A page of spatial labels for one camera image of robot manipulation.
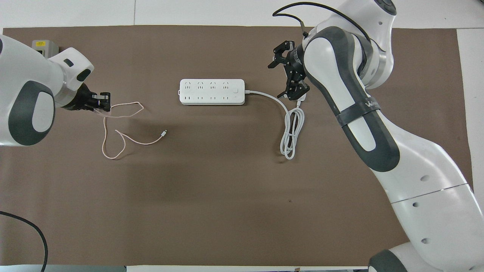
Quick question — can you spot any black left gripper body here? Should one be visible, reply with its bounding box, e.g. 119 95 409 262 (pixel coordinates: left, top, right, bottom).
66 83 100 111

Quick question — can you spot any grey on-off switch box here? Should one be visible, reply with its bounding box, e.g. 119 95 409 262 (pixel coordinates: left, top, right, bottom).
32 40 59 59

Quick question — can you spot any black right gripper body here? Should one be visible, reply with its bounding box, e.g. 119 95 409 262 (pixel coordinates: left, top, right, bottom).
285 45 308 86

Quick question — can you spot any pink charging cable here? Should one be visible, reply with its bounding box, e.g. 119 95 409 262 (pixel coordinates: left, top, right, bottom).
101 101 168 160

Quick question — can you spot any brown paper table mat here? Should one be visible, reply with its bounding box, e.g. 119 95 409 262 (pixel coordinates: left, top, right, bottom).
0 25 473 267

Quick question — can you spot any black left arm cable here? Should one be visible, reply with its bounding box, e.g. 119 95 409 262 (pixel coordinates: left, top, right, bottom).
0 211 49 272

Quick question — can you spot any white power strip with cord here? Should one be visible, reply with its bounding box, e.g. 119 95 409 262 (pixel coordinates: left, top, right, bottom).
178 79 306 160

